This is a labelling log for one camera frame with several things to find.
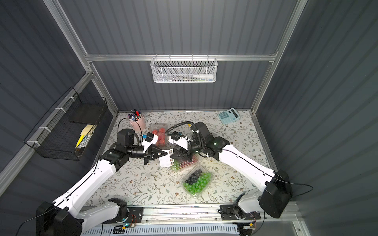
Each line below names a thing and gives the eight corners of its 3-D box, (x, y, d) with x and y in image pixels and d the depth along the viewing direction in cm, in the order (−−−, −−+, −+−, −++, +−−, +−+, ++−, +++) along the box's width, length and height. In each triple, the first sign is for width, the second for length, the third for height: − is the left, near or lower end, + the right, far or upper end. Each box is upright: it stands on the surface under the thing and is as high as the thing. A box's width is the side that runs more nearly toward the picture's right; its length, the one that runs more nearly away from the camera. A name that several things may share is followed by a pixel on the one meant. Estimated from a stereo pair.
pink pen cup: (133, 132, 110) (126, 119, 99) (136, 122, 116) (130, 109, 105) (143, 132, 110) (138, 119, 99) (146, 122, 116) (141, 109, 105)
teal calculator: (223, 125, 114) (224, 121, 111) (216, 115, 121) (217, 111, 118) (240, 119, 118) (241, 116, 115) (232, 110, 124) (233, 106, 121)
